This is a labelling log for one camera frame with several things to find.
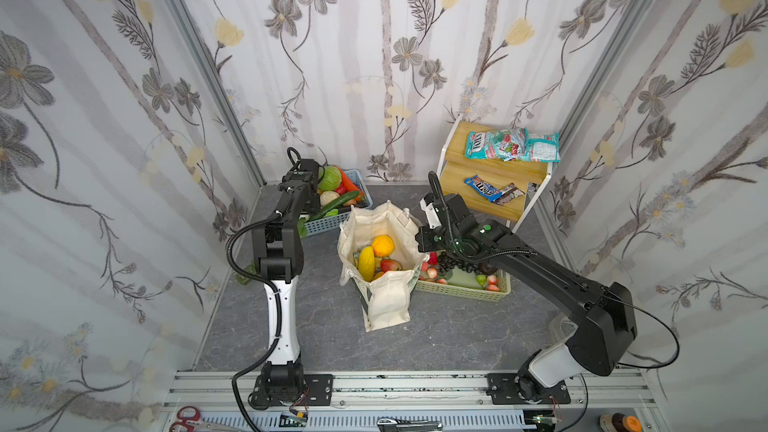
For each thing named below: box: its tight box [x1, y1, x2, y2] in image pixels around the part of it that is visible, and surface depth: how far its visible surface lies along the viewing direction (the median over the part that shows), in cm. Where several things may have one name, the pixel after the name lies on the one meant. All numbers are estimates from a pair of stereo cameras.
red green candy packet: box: [464, 128, 530, 162], surface depth 82 cm
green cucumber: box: [308, 190, 361, 222], surface depth 106 cm
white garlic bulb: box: [320, 191, 340, 207], surface depth 108 cm
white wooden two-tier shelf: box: [436, 114, 554, 233], surface depth 84 cm
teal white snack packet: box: [523, 128, 561, 163], surface depth 80 cm
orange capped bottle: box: [598, 412, 643, 432], surface depth 66 cm
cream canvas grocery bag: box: [337, 200, 428, 332], surface depth 83 cm
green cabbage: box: [318, 165, 342, 191], surface depth 109 cm
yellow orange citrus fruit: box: [372, 234, 395, 257], surface depth 95 cm
